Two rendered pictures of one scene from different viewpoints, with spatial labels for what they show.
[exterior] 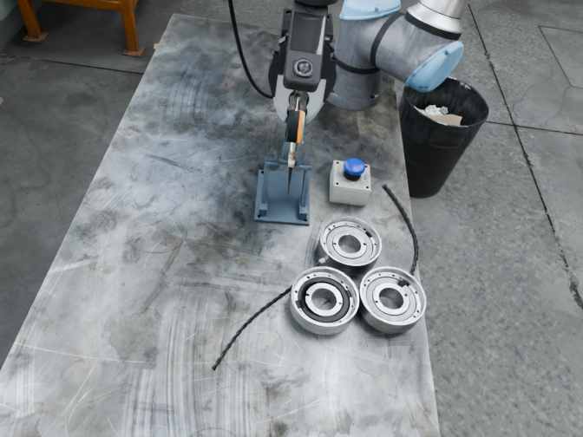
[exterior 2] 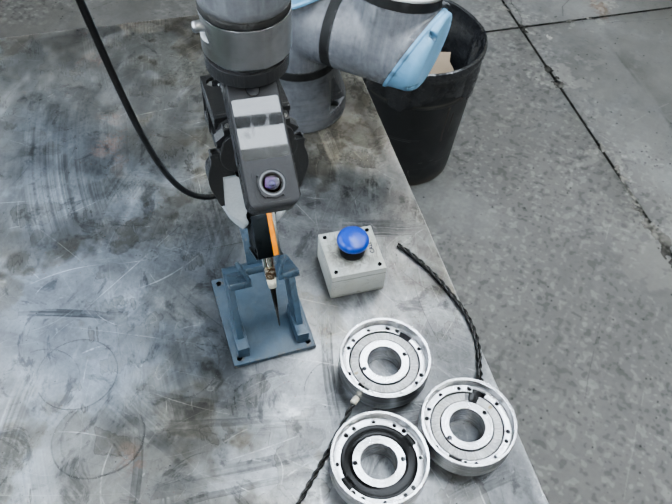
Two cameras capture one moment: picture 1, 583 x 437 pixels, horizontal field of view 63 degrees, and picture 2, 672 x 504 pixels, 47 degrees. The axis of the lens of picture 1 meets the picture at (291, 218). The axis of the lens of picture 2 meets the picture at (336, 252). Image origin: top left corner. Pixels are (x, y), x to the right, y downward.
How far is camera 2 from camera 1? 0.19 m
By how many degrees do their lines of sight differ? 10
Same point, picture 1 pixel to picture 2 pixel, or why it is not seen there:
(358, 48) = (299, 49)
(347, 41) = not seen: hidden behind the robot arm
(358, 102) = (318, 120)
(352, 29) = not seen: hidden behind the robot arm
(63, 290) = not seen: outside the picture
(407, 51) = (374, 43)
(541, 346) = (649, 350)
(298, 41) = (252, 144)
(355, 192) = (365, 276)
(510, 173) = (536, 105)
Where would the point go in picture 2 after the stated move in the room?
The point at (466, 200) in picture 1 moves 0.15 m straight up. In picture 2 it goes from (488, 166) to (499, 129)
